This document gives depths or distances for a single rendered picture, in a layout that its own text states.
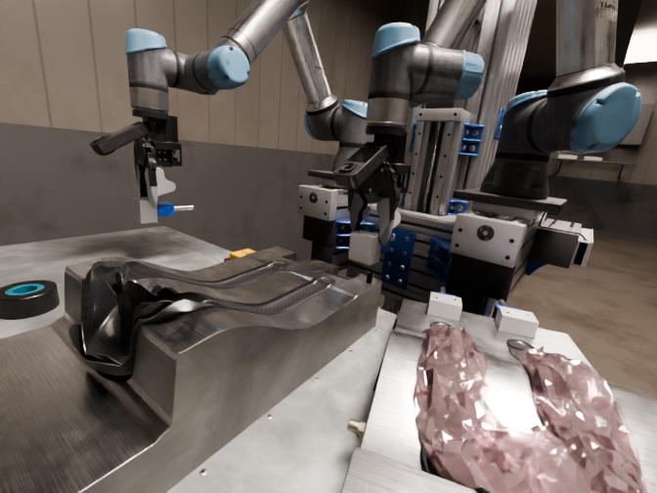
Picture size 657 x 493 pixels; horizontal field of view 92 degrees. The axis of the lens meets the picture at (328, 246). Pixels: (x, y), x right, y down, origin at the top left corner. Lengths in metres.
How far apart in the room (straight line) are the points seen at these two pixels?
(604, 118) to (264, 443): 0.74
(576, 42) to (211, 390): 0.78
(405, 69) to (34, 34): 1.74
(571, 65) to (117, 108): 1.92
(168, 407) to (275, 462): 0.12
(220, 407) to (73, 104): 1.84
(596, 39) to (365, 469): 0.75
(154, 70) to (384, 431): 0.77
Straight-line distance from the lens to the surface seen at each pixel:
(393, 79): 0.59
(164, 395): 0.33
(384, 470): 0.24
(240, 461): 0.38
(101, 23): 2.15
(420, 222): 0.93
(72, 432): 0.36
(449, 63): 0.63
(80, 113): 2.06
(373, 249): 0.59
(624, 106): 0.80
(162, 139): 0.85
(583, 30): 0.80
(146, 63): 0.84
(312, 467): 0.38
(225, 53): 0.75
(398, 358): 0.36
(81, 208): 2.07
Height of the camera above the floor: 1.09
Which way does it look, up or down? 16 degrees down
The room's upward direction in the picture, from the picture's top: 5 degrees clockwise
